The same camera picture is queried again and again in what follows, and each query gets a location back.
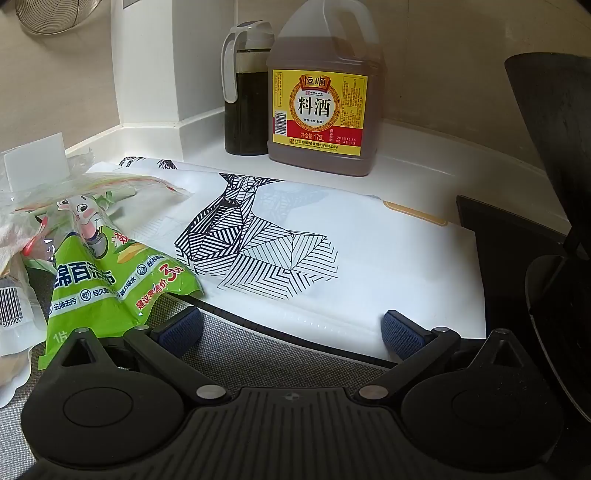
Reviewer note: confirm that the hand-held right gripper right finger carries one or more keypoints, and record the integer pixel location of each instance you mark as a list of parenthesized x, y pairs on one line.
[(402, 336)]

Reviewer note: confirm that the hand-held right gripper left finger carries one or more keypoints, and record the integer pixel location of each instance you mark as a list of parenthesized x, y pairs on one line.
[(181, 330)]

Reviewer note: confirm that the green printed plastic wrapper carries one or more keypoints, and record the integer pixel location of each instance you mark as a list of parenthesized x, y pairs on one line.
[(94, 286)]

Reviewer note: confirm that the white geometric deer print mat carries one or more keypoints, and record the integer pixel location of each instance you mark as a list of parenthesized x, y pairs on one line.
[(392, 258)]

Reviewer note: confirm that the grey woven mat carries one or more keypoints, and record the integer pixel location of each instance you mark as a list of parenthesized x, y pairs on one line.
[(277, 357)]

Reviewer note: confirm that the black cooktop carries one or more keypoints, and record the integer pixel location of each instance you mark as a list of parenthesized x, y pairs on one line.
[(498, 258)]

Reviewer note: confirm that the clear barcode labelled packet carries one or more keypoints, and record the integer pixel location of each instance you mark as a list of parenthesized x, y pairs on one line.
[(14, 323)]

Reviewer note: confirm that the clear crumpled plastic bag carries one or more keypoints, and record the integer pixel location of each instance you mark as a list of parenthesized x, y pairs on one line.
[(27, 207)]

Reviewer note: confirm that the white rectangular sponge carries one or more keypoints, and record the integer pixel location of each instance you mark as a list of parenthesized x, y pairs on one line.
[(37, 159)]

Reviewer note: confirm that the dark sauce dispenser bottle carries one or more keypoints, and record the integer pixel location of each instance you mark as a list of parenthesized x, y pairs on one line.
[(245, 110)]

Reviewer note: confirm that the brown cooking wine jug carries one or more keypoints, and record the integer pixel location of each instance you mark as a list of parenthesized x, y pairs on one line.
[(323, 110)]

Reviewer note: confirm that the black wok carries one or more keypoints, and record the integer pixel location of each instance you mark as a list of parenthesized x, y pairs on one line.
[(554, 138)]

